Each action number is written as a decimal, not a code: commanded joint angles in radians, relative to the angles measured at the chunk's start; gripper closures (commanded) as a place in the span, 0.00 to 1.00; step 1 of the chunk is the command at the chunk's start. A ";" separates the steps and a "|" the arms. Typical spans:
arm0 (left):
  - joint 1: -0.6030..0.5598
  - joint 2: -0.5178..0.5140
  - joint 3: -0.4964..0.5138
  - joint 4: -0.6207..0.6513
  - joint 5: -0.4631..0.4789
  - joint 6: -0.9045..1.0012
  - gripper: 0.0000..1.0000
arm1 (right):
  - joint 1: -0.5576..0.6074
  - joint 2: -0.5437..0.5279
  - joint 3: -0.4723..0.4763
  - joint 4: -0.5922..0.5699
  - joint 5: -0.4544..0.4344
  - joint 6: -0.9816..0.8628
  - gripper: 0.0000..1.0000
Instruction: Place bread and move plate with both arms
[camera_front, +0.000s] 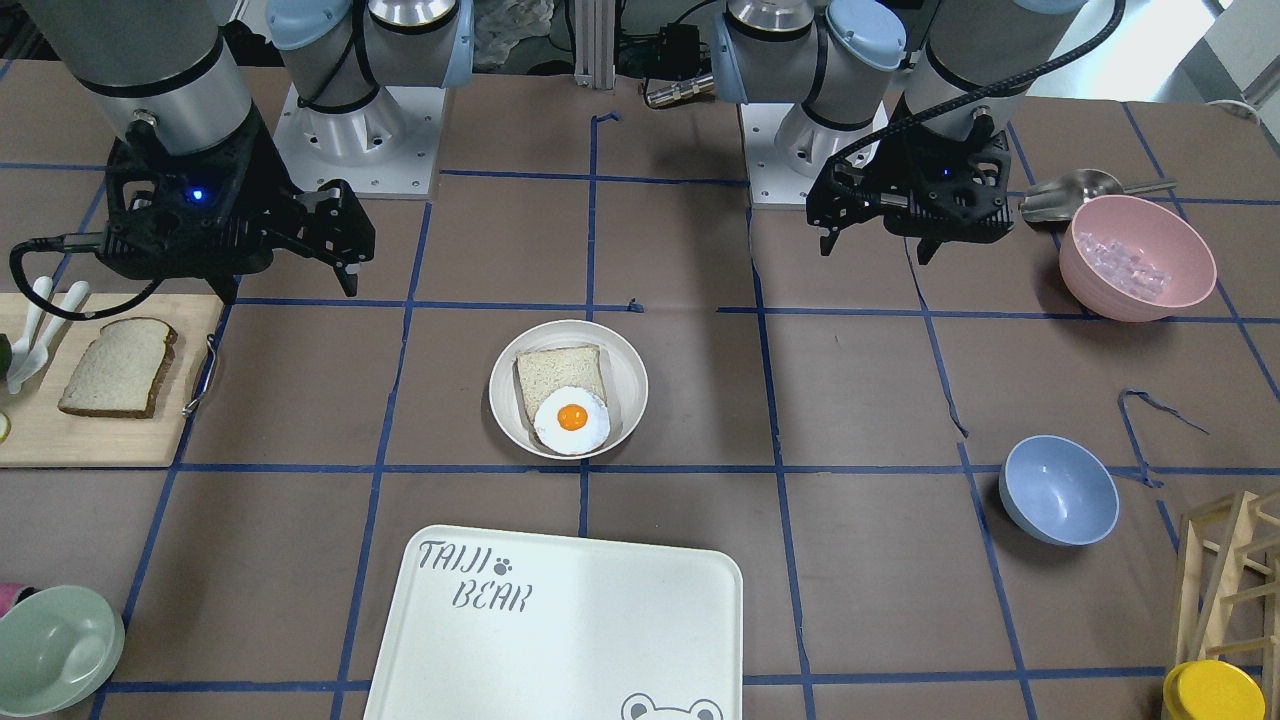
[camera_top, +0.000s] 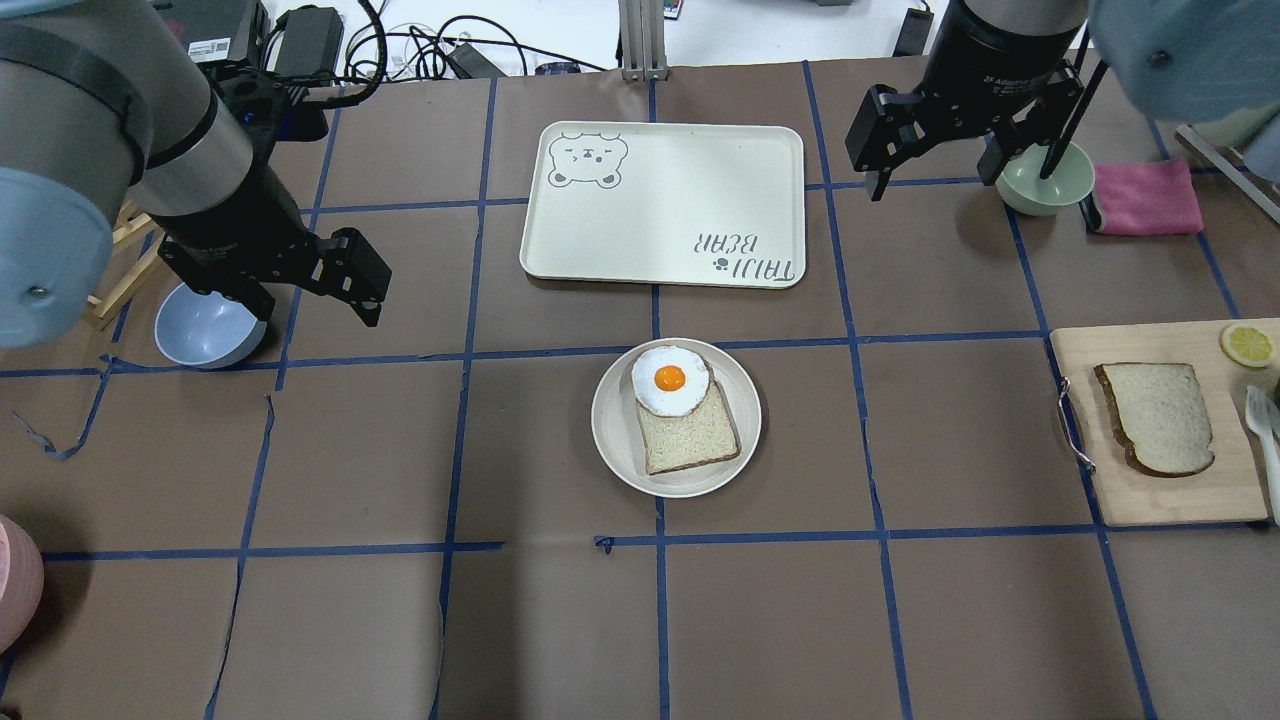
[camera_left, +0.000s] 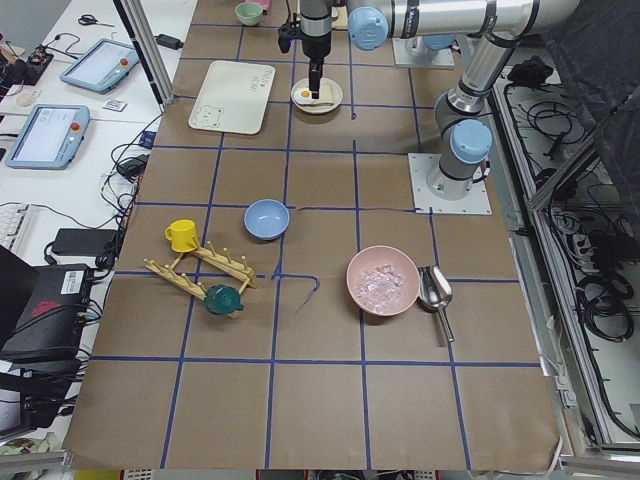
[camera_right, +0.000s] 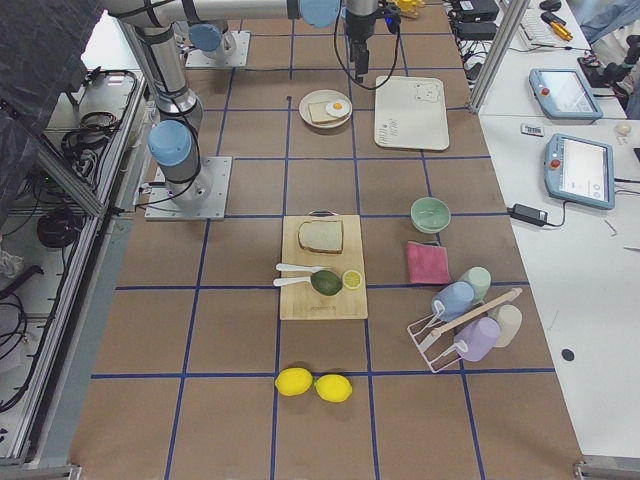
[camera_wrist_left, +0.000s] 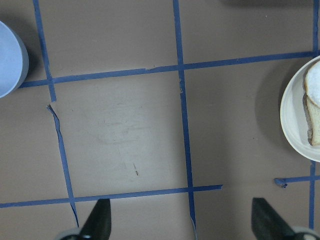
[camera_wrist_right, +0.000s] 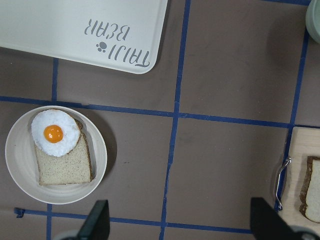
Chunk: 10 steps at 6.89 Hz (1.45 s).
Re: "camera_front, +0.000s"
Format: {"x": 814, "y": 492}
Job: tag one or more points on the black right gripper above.
{"x": 287, "y": 199}

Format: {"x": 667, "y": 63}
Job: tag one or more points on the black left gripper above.
{"x": 866, "y": 180}

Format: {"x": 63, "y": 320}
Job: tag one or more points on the bread slice with crust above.
{"x": 121, "y": 372}

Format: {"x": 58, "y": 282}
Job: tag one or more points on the cream round plate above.
{"x": 624, "y": 379}

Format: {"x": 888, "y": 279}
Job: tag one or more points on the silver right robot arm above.
{"x": 170, "y": 63}

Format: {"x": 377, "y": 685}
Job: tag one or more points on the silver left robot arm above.
{"x": 978, "y": 60}

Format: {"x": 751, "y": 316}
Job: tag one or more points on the bread slice on plate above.
{"x": 540, "y": 373}

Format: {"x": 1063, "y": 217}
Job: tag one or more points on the metal scoop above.
{"x": 1057, "y": 200}

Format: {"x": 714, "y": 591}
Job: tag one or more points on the pink bowl with ice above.
{"x": 1131, "y": 260}

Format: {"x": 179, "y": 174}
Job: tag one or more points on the fried egg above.
{"x": 572, "y": 421}

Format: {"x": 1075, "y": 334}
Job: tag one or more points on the blue bowl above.
{"x": 1058, "y": 492}

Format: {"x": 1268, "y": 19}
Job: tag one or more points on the wooden cutting board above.
{"x": 43, "y": 437}

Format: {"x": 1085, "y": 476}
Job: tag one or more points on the green avocado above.
{"x": 6, "y": 355}

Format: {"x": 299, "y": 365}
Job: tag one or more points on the white bear tray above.
{"x": 494, "y": 624}

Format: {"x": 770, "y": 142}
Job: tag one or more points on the pink cloth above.
{"x": 11, "y": 593}

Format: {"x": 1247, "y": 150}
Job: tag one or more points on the wooden cup rack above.
{"x": 1227, "y": 558}

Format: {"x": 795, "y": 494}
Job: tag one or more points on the green bowl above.
{"x": 57, "y": 648}

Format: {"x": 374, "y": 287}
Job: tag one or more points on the yellow cup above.
{"x": 1211, "y": 689}

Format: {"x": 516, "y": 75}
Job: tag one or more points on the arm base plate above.
{"x": 387, "y": 150}
{"x": 785, "y": 149}

